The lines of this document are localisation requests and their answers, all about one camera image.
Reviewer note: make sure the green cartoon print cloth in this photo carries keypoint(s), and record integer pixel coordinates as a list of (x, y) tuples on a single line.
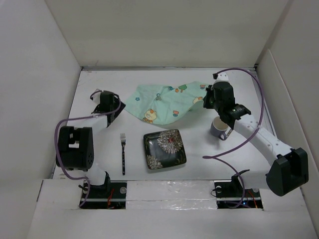
[(163, 104)]

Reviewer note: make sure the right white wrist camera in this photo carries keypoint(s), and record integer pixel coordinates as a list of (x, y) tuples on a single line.
[(220, 77)]

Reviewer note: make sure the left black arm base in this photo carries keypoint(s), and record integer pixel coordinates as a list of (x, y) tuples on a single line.
[(112, 199)]

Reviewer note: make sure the purple mug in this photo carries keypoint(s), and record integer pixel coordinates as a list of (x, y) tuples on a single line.
[(219, 129)]

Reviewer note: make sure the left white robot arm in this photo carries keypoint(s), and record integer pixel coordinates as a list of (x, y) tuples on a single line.
[(74, 139)]

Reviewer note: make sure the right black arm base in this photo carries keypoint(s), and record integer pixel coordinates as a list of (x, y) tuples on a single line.
[(228, 194)]

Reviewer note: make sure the knife with patterned handle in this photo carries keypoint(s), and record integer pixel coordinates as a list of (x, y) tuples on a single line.
[(229, 132)]

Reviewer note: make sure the fork with dark handle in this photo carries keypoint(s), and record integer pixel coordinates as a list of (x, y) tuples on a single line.
[(123, 144)]

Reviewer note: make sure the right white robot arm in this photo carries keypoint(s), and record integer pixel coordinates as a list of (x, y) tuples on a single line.
[(289, 167)]

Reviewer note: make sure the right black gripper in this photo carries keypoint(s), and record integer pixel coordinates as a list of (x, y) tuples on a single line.
[(210, 91)]

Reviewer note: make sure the black floral square plate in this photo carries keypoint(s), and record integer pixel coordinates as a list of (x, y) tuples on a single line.
[(164, 149)]

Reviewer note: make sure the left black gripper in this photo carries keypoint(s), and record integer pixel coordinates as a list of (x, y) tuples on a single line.
[(116, 103)]

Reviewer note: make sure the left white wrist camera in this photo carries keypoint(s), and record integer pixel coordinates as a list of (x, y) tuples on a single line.
[(95, 96)]

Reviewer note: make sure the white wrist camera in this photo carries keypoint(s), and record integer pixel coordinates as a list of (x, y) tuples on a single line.
[(220, 77), (95, 96)]

